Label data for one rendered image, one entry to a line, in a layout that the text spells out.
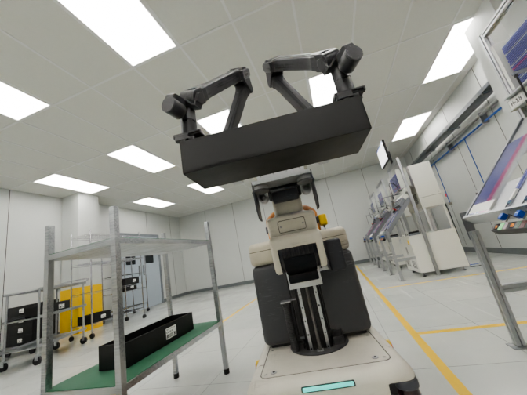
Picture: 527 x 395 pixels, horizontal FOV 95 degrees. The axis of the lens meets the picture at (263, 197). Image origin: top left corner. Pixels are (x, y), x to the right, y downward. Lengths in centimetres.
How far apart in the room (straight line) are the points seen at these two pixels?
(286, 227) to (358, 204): 753
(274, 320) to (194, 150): 95
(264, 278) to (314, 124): 87
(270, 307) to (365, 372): 51
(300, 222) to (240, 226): 808
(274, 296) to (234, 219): 797
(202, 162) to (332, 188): 798
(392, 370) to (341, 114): 89
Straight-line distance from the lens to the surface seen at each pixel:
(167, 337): 176
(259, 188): 102
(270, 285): 135
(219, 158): 76
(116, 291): 130
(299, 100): 119
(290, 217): 108
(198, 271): 991
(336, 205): 852
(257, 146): 74
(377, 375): 112
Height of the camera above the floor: 72
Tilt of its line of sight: 14 degrees up
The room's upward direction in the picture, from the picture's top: 11 degrees counter-clockwise
